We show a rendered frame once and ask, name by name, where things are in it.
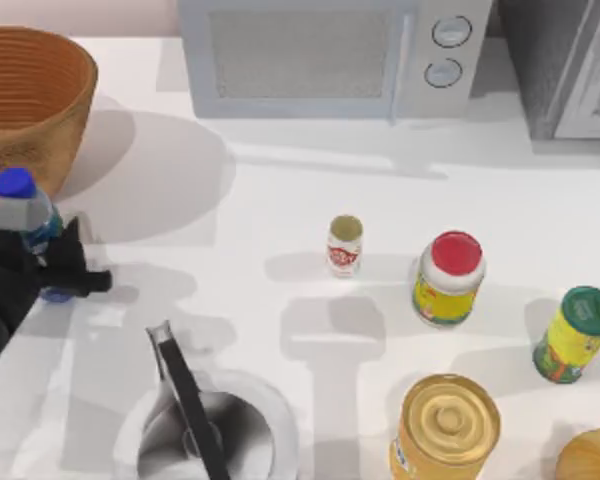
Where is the clear bottle with blue cap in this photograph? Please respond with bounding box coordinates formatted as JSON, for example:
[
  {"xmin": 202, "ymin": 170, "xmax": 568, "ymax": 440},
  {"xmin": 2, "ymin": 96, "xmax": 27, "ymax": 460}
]
[{"xmin": 0, "ymin": 167, "xmax": 76, "ymax": 305}]

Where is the brown woven basket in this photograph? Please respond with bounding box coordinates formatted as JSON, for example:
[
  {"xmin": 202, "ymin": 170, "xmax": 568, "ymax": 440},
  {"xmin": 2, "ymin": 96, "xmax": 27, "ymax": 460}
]
[{"xmin": 0, "ymin": 25, "xmax": 99, "ymax": 197}]

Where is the microwave oven door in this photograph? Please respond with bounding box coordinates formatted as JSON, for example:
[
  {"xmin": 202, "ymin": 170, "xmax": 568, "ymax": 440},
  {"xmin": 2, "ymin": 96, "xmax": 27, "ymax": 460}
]
[{"xmin": 178, "ymin": 0, "xmax": 414, "ymax": 120}]

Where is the round microwave knob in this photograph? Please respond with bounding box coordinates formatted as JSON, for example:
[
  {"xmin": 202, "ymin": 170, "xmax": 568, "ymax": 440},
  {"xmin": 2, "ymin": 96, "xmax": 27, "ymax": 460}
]
[
  {"xmin": 423, "ymin": 56, "xmax": 466, "ymax": 91},
  {"xmin": 431, "ymin": 14, "xmax": 474, "ymax": 50}
]

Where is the pale microwave oven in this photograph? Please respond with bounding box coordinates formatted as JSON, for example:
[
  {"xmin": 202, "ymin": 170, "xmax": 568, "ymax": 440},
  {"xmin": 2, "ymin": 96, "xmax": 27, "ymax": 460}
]
[{"xmin": 176, "ymin": 0, "xmax": 495, "ymax": 127}]

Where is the grey cabinet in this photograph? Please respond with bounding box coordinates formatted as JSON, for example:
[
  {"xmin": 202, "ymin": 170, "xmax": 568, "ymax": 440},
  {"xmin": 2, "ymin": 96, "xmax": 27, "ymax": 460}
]
[{"xmin": 498, "ymin": 0, "xmax": 600, "ymax": 142}]

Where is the microwave door handle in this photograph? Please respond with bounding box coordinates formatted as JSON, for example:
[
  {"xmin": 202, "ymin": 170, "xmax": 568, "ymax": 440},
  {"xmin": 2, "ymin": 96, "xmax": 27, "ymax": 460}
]
[{"xmin": 388, "ymin": 13, "xmax": 414, "ymax": 127}]

